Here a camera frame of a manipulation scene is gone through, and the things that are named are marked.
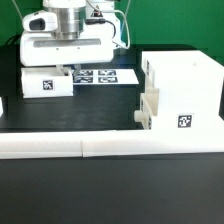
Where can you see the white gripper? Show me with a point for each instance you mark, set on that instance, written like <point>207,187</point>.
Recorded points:
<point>43,50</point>

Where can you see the white drawer box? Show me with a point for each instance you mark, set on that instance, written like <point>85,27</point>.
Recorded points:
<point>148,109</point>
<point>39,82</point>

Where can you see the white front drawer box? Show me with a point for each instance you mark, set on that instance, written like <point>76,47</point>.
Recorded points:
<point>148,109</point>

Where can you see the white drawer cabinet frame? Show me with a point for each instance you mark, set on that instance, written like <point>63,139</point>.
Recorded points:
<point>189,84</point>

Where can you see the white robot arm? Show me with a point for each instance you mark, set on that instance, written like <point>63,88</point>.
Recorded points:
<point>71,32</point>

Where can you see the white marker sheet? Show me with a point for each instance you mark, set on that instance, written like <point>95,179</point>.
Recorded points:
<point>106,77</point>

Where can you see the white front barrier rail right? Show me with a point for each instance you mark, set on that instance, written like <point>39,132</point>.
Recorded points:
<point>143,142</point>

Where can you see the white barrier rail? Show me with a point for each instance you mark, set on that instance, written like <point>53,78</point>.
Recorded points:
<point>40,145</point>
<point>143,142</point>

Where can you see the white front barrier rail left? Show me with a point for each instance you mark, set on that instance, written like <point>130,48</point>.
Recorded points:
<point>40,145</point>

